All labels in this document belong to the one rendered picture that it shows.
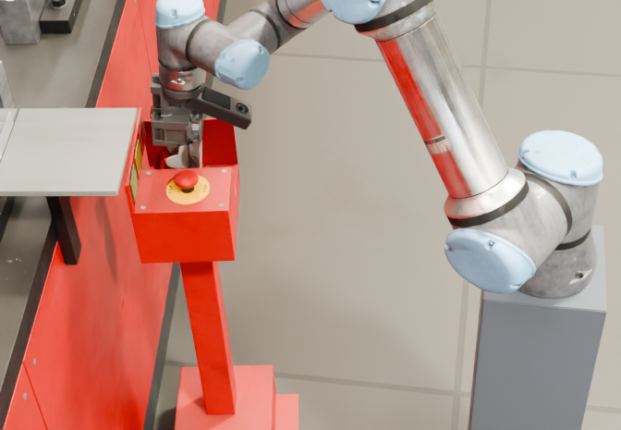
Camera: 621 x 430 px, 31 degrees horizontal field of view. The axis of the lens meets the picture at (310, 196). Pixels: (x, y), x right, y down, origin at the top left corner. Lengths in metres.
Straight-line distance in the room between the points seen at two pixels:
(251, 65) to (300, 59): 1.74
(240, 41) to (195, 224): 0.33
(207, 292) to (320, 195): 0.95
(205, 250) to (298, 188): 1.12
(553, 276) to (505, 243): 0.22
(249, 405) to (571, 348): 0.85
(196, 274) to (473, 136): 0.75
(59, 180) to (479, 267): 0.59
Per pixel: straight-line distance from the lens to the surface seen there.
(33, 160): 1.62
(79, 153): 1.61
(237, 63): 1.66
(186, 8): 1.71
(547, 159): 1.55
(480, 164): 1.44
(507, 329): 1.72
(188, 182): 1.82
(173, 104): 1.84
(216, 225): 1.83
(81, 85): 1.95
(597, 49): 3.50
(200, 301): 2.07
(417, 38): 1.38
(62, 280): 1.76
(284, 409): 2.48
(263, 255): 2.80
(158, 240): 1.86
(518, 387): 1.83
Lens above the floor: 2.03
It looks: 44 degrees down
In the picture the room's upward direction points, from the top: 3 degrees counter-clockwise
